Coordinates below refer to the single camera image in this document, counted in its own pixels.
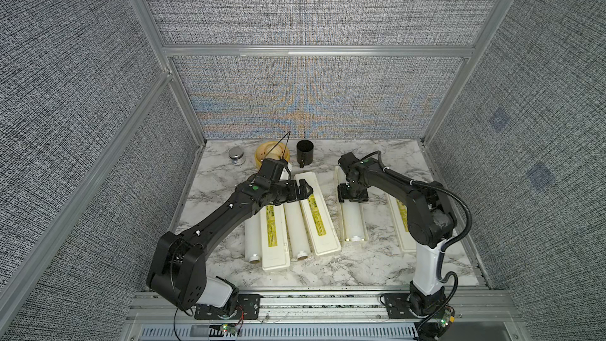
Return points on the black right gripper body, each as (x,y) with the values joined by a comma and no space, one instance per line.
(350,193)

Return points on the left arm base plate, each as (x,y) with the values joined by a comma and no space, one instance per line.
(241,307)

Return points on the white wrap dispenser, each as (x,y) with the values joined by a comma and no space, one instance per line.
(383,217)
(321,230)
(274,242)

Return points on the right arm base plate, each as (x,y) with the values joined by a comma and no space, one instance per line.
(398,307)

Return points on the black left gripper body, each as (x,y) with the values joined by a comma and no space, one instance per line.
(287,192)

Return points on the yellow bowl with eggs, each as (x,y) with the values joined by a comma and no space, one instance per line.
(271,150)

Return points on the aluminium front rail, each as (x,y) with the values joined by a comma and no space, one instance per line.
(320,313)

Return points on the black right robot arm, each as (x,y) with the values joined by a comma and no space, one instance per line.
(430,222)

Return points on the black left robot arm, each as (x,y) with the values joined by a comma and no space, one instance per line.
(178,268)

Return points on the black cup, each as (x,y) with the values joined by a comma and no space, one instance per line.
(305,150)

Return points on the small silver lidded jar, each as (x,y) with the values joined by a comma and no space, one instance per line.
(236,156)

